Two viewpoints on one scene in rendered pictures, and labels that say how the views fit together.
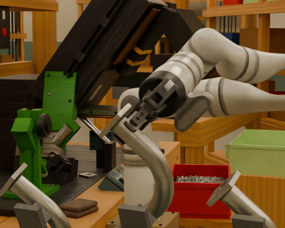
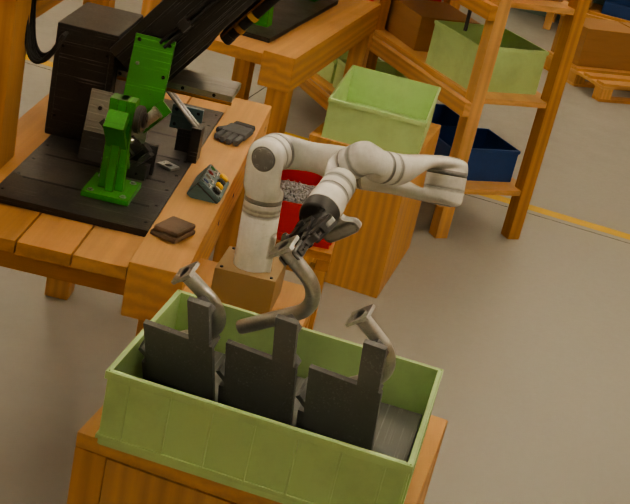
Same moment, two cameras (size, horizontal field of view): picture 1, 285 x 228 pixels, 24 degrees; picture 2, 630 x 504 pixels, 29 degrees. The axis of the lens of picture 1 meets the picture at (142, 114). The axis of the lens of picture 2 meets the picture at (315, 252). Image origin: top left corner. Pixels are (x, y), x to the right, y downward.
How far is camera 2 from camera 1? 1.36 m
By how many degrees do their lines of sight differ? 20
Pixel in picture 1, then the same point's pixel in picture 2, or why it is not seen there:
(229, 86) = not seen: hidden behind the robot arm
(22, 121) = (118, 116)
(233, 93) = not seen: hidden behind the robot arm
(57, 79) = (150, 46)
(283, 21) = not seen: outside the picture
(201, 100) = (351, 225)
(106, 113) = (201, 93)
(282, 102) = (416, 195)
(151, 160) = (307, 283)
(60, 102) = (150, 76)
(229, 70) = (376, 177)
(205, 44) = (361, 161)
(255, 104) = (390, 189)
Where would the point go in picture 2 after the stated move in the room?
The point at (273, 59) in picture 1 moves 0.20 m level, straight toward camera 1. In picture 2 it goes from (417, 166) to (417, 198)
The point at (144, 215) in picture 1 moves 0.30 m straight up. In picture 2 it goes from (296, 327) to (330, 179)
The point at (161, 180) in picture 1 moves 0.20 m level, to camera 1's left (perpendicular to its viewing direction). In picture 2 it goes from (311, 297) to (207, 283)
